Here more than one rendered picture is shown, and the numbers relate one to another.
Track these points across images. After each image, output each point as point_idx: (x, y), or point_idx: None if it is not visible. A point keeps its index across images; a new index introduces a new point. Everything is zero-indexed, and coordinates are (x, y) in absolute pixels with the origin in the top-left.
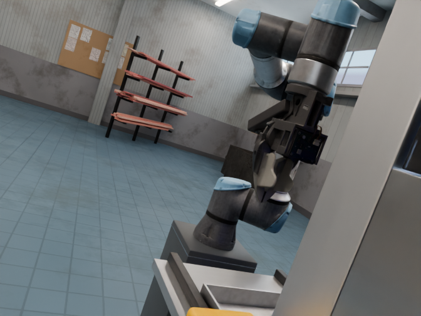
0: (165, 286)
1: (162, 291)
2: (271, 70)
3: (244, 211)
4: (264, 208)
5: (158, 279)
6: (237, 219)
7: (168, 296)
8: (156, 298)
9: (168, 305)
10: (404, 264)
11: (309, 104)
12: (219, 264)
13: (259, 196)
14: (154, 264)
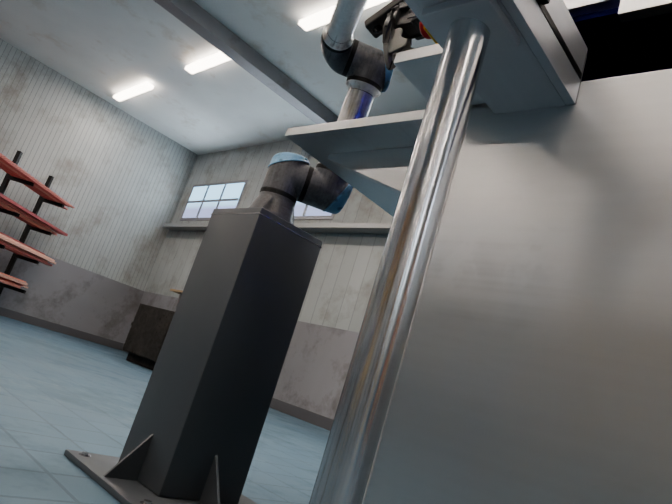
0: (319, 125)
1: (316, 130)
2: (355, 15)
3: (308, 183)
4: (329, 178)
5: (305, 130)
6: (297, 197)
7: (329, 124)
8: (202, 291)
9: (332, 127)
10: None
11: None
12: (288, 232)
13: (388, 63)
14: (290, 130)
